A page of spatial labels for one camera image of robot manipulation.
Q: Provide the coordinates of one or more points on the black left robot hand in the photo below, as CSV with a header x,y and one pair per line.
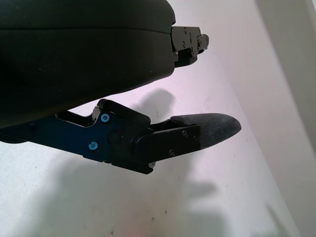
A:
x,y
86,54

